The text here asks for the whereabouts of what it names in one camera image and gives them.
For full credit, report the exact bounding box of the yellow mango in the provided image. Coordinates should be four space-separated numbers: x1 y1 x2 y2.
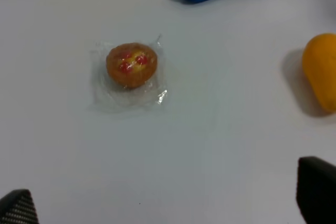
302 33 335 113

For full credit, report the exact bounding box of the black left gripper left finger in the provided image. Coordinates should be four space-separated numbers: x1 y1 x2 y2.
0 189 39 224

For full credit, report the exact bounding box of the wrapped fruit tart pastry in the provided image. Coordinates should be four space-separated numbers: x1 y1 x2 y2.
90 35 168 113

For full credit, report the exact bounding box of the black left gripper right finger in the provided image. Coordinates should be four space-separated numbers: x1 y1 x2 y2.
296 156 335 223

